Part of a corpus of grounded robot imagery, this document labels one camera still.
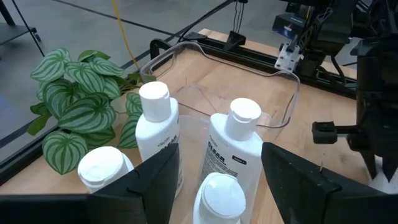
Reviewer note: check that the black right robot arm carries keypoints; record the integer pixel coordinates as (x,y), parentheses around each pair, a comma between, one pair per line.
(329,31)

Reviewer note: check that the frosted translucent plastic bin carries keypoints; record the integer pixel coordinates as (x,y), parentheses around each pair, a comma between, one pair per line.
(192,146)

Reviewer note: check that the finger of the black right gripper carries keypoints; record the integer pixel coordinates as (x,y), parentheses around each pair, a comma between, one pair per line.
(371,163)
(391,166)

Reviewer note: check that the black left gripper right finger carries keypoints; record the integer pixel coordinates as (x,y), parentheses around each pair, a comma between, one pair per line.
(295,193)

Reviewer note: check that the black metal table frame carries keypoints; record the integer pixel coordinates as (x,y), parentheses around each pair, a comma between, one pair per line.
(248,57)

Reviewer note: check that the white metal bracket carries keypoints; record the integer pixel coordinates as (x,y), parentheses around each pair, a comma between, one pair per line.
(287,59)

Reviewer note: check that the dark blue box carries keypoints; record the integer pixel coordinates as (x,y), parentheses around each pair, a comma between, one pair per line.
(289,26)

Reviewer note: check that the artificial striped green plant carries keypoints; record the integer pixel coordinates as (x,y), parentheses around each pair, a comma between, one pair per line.
(87,115)

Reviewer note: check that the white plastic bottle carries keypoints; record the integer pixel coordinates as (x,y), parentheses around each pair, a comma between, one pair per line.
(102,168)
(219,199)
(158,124)
(233,146)

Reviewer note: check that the clear plastic bin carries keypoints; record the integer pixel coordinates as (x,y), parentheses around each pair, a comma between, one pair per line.
(217,90)

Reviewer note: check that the black rolling cart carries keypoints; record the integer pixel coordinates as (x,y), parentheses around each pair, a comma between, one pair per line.
(15,31)

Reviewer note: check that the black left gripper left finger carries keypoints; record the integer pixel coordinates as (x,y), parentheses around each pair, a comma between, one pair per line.
(149,193)

